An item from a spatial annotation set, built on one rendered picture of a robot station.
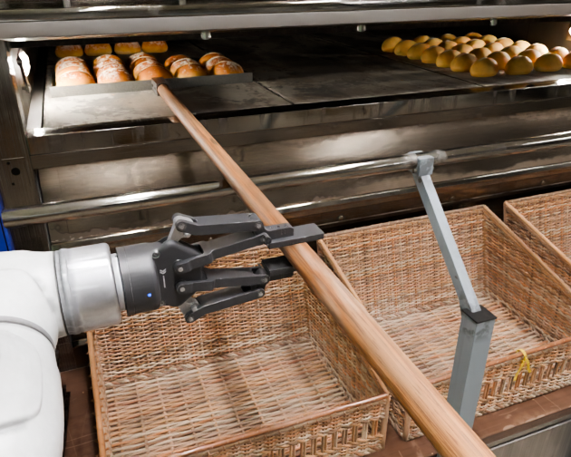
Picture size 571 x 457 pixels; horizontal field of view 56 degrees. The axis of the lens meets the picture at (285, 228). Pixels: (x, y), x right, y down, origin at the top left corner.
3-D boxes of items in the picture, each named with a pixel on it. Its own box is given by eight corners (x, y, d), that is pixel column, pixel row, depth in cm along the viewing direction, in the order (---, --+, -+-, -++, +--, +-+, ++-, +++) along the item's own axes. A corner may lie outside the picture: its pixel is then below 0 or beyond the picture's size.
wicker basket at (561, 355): (309, 319, 154) (312, 233, 142) (470, 280, 173) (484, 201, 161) (402, 446, 114) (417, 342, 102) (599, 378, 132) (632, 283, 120)
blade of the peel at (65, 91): (252, 82, 158) (252, 72, 156) (51, 97, 140) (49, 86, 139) (220, 61, 188) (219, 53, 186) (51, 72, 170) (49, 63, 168)
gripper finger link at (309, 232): (260, 238, 64) (260, 232, 64) (314, 228, 67) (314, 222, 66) (269, 249, 62) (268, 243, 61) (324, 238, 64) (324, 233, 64)
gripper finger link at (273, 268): (269, 271, 63) (269, 277, 63) (324, 260, 65) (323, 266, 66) (261, 258, 66) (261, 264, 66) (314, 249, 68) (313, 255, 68)
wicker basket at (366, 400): (95, 367, 136) (76, 273, 124) (303, 320, 154) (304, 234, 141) (111, 542, 95) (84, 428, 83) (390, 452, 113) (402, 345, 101)
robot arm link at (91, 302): (69, 305, 62) (122, 295, 64) (72, 353, 55) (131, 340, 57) (54, 235, 58) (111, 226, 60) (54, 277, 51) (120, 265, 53)
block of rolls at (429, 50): (376, 51, 212) (378, 35, 209) (476, 44, 227) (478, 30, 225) (479, 79, 161) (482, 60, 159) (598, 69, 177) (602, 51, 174)
